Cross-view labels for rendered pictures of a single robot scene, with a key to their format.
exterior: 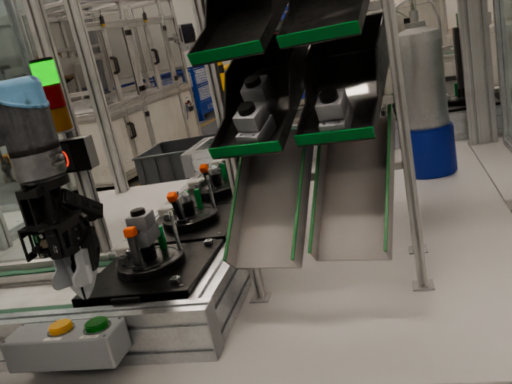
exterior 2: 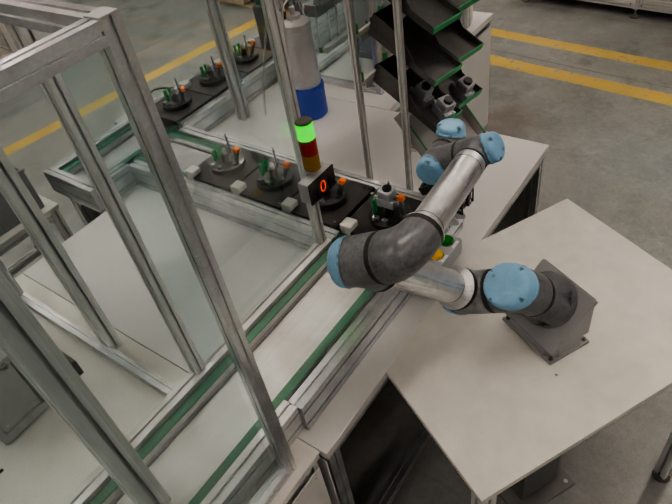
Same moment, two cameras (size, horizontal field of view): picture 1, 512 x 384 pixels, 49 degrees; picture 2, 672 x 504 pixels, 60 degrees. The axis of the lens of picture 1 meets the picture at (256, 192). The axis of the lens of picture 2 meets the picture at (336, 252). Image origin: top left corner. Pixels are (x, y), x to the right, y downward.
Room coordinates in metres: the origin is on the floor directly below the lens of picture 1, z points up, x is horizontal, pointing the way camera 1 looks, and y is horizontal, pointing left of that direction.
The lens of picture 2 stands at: (0.57, 1.65, 2.21)
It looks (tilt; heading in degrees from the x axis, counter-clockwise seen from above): 42 degrees down; 297
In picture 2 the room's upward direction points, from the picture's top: 11 degrees counter-clockwise
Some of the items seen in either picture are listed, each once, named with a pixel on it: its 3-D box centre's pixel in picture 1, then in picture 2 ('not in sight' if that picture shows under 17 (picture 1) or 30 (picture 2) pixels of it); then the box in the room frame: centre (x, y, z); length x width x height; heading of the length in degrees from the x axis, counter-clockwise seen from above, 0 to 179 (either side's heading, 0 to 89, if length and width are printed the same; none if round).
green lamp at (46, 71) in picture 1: (44, 73); (304, 130); (1.24, 0.39, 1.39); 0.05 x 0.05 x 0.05
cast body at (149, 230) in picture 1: (143, 224); (384, 194); (1.08, 0.24, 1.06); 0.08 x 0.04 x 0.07; 165
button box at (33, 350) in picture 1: (66, 344); (436, 262); (0.89, 0.38, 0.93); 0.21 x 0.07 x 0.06; 75
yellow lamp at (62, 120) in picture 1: (58, 119); (311, 160); (1.24, 0.39, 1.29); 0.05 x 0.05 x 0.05
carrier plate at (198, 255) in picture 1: (153, 270); (390, 219); (1.07, 0.24, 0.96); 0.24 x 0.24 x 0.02; 75
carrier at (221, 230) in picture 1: (187, 206); (325, 187); (1.32, 0.17, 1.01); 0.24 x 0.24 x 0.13; 75
